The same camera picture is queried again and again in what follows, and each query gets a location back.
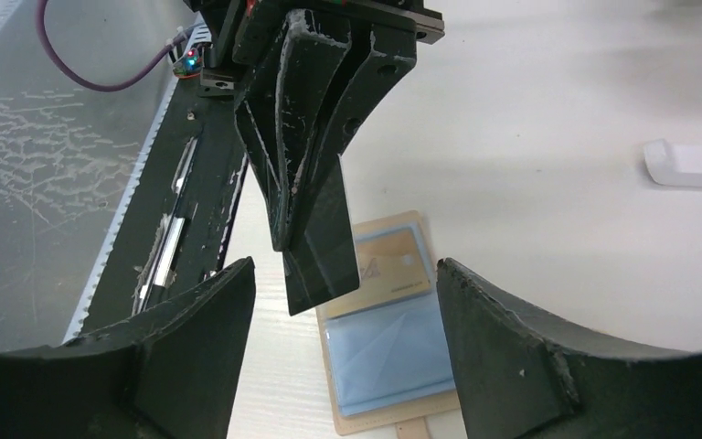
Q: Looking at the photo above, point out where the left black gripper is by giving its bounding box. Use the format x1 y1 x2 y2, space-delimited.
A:
186 1 445 252

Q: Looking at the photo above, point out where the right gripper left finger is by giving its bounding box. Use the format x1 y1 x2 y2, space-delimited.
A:
66 257 256 438

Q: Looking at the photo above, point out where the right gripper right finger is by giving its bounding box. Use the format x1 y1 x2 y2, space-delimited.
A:
437 258 682 438

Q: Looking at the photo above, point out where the beige card holder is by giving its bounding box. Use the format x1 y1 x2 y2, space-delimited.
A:
316 210 460 438

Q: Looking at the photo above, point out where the gold striped card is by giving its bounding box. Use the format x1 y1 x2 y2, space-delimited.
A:
322 222 433 319

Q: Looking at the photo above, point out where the white pole base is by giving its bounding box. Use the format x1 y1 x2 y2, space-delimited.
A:
643 139 702 189

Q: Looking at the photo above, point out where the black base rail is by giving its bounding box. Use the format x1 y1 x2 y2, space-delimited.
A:
78 24 250 335

